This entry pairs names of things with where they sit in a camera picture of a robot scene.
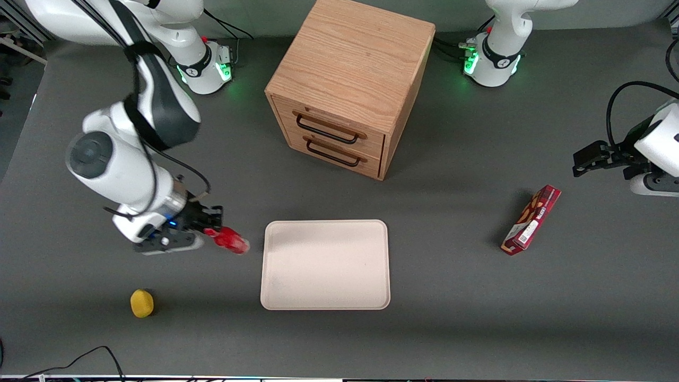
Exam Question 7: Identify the black cable at table edge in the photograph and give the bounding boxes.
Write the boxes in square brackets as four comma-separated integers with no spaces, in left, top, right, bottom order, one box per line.
[0,345,126,382]

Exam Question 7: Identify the yellow lemon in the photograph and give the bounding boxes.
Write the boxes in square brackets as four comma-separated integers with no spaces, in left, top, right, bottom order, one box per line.
[130,289,155,319]

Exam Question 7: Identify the aluminium frame rail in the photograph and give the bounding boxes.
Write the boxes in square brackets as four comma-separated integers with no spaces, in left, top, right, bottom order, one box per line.
[0,15,49,67]

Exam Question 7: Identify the thin black hanging cable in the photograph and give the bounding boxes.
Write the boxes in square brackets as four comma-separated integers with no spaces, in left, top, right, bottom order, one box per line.
[665,37,679,83]

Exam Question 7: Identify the wide black drawer handle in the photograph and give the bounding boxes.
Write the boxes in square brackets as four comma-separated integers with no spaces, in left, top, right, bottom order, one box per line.
[295,114,361,145]

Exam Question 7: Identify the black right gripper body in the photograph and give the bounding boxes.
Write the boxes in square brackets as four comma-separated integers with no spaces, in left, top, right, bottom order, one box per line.
[174,204,224,237]

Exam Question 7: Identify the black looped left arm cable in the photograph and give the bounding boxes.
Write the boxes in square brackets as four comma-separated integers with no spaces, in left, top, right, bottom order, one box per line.
[606,81,679,149]

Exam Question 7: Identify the red coke bottle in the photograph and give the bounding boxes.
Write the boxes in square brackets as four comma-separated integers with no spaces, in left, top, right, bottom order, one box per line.
[204,227,251,256]

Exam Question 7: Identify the beige rectangular tray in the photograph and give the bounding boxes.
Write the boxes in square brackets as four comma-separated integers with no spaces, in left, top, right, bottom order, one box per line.
[260,219,391,311]

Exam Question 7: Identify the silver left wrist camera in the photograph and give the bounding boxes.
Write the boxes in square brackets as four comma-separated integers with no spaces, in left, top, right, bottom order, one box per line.
[629,172,679,198]

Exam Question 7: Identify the red snack box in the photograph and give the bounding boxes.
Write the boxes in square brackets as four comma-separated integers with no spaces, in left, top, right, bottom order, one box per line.
[500,184,562,256]

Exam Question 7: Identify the black left arm base cables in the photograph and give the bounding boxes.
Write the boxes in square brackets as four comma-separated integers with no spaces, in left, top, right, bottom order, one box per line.
[432,15,481,62]

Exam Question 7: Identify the wooden drawer cabinet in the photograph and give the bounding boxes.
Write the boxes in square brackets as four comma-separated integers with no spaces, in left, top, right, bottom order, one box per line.
[265,0,437,182]

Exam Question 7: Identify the black right arm base cable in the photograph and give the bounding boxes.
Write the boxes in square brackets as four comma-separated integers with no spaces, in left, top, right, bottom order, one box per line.
[202,12,255,67]

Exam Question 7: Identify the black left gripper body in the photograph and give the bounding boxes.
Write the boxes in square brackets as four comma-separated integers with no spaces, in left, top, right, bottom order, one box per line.
[610,118,658,181]

